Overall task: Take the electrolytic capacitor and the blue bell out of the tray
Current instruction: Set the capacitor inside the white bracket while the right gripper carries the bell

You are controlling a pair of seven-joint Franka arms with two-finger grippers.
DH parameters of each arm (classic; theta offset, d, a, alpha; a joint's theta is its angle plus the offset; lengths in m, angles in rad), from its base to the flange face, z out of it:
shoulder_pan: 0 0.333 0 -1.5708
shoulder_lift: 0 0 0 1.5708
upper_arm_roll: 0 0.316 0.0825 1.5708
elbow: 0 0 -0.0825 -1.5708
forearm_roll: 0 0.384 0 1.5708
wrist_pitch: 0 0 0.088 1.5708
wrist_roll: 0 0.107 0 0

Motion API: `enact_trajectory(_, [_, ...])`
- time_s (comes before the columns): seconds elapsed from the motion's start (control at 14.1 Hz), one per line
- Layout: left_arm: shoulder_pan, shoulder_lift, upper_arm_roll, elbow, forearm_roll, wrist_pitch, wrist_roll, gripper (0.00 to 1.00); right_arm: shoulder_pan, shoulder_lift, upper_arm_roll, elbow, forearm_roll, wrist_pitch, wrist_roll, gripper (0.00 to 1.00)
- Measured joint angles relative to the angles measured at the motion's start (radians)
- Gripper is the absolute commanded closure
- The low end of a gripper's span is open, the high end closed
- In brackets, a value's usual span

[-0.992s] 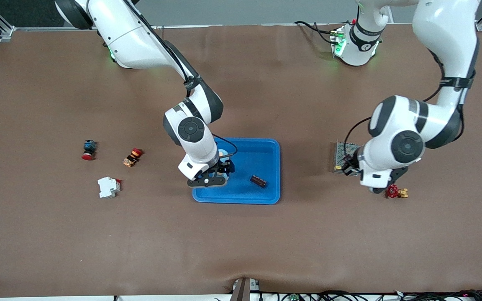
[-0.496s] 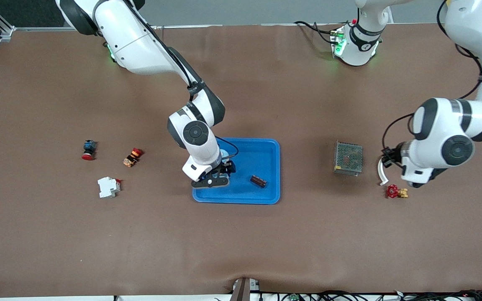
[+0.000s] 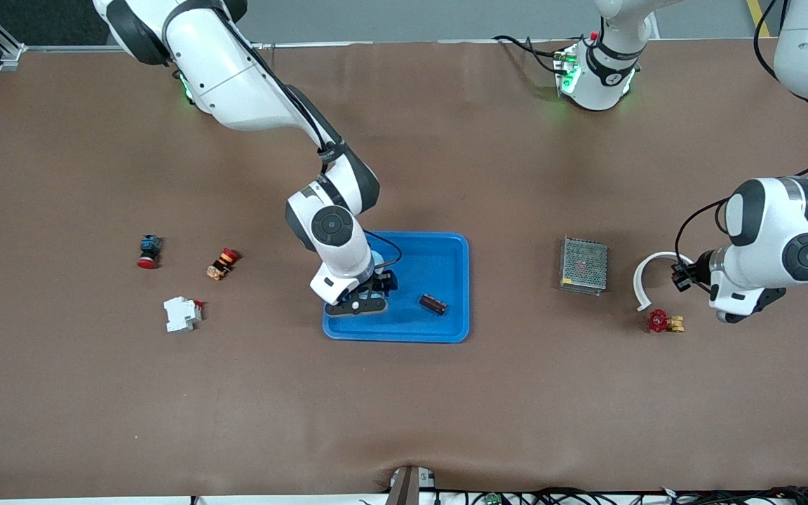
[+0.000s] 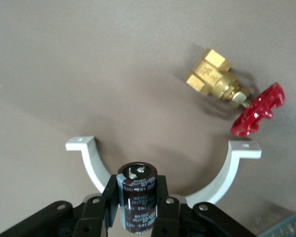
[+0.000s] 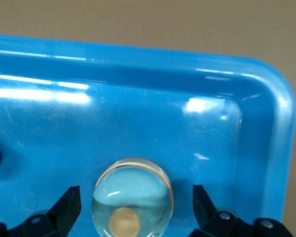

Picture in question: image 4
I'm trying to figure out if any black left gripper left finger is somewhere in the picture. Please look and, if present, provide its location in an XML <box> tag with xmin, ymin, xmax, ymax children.
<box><xmin>0</xmin><ymin>175</ymin><xmax>121</xmax><ymax>237</ymax></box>

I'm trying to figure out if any brass valve red handwheel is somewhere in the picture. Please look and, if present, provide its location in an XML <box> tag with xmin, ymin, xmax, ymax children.
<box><xmin>186</xmin><ymin>48</ymin><xmax>286</xmax><ymax>138</ymax></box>

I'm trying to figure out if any white semicircular pipe clamp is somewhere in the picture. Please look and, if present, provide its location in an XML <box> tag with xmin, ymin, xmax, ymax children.
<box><xmin>65</xmin><ymin>135</ymin><xmax>262</xmax><ymax>205</ymax></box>

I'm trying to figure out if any metal mesh power supply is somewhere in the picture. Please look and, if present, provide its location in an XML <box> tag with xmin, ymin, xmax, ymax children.
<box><xmin>257</xmin><ymin>209</ymin><xmax>296</xmax><ymax>237</ymax></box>

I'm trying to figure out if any brown table cover mat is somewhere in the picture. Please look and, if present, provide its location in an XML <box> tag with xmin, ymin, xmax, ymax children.
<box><xmin>0</xmin><ymin>0</ymin><xmax>296</xmax><ymax>237</ymax></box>

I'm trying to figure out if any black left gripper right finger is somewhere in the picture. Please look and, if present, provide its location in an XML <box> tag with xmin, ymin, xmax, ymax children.
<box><xmin>151</xmin><ymin>175</ymin><xmax>257</xmax><ymax>237</ymax></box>

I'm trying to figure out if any small black component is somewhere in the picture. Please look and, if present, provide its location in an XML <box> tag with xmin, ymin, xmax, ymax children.
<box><xmin>116</xmin><ymin>161</ymin><xmax>159</xmax><ymax>233</ymax></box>

